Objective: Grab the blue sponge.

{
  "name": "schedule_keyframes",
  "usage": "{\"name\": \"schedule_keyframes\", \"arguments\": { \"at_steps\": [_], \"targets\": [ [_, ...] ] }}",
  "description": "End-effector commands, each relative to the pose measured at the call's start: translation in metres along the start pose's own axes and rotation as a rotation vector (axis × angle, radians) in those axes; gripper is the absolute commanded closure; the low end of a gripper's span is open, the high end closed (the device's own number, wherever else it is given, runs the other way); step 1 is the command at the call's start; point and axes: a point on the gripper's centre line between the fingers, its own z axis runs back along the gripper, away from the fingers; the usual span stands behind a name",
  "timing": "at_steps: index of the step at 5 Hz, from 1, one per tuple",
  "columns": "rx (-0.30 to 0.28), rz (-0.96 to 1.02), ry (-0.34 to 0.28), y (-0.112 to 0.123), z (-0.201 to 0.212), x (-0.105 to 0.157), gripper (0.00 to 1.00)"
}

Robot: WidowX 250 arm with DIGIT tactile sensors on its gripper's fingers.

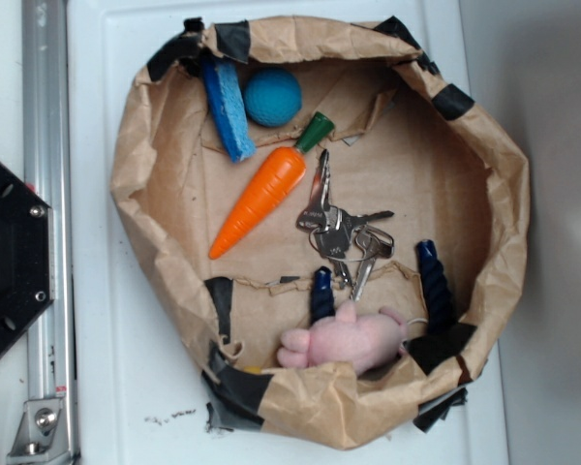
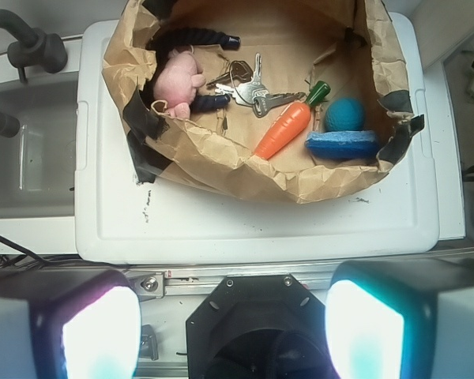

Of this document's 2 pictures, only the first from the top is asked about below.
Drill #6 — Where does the blue sponge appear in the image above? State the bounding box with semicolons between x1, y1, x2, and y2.
200;55;256;163

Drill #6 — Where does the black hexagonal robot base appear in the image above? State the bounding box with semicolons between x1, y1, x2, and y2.
0;162;53;358

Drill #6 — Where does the brown paper bag bin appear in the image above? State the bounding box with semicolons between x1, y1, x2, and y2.
110;16;530;450

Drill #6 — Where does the orange plastic toy carrot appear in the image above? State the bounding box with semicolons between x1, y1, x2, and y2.
208;112;335;260

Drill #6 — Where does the bunch of silver keys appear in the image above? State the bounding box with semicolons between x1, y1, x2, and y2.
296;150;394;301

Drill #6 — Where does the pink plush pig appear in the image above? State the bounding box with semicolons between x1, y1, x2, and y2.
277;300;408;376

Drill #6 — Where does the blue foam ball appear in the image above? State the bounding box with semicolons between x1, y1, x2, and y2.
243;68;302;128

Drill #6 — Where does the yellow rubber duck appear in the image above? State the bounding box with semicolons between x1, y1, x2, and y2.
243;366;262;375

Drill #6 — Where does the aluminium rail frame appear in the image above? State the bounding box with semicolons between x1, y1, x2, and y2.
7;1;80;464

